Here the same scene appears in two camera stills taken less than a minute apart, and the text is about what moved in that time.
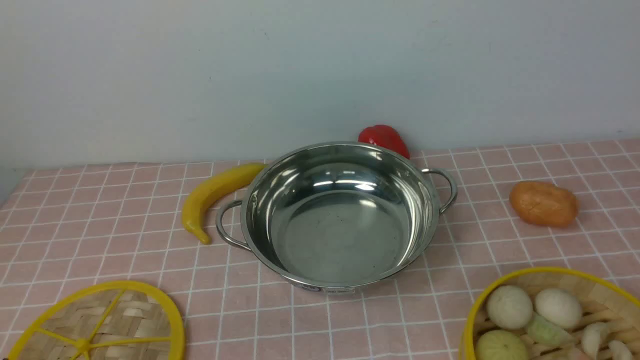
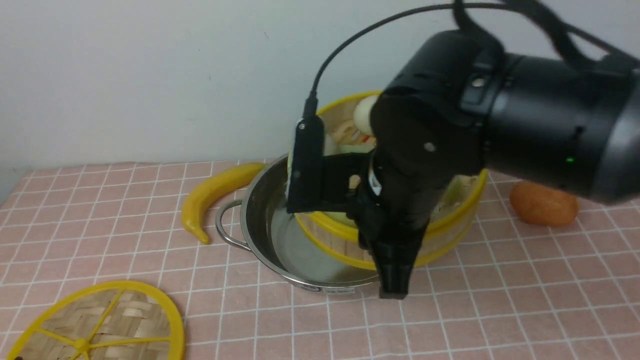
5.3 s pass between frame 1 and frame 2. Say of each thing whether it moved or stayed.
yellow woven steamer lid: stayed
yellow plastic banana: stayed
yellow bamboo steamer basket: moved
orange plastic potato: stayed
